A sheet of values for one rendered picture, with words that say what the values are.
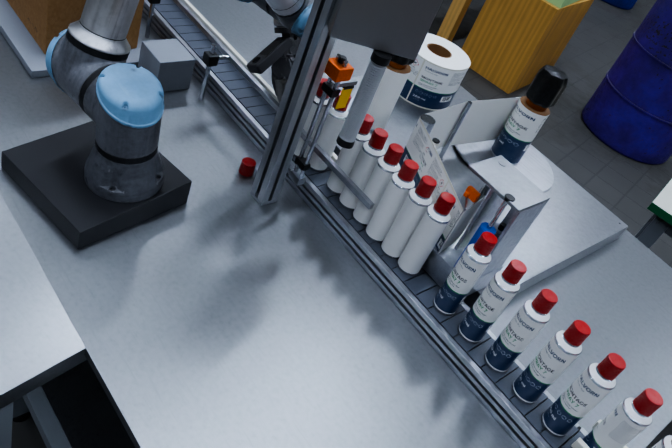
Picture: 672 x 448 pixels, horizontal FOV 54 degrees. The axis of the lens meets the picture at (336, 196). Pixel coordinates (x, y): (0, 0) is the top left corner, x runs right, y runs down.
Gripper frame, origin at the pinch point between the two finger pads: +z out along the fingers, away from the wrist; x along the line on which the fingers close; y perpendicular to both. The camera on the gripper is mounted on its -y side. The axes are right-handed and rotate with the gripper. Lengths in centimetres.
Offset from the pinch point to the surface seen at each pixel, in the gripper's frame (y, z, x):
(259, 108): -0.2, 0.2, 10.6
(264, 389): -42, 37, -44
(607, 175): 280, 81, 48
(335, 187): -1.3, 15.0, -18.7
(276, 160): -16.2, 6.2, -16.7
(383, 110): 26.6, 2.2, -7.3
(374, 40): -11.2, -19.1, -40.8
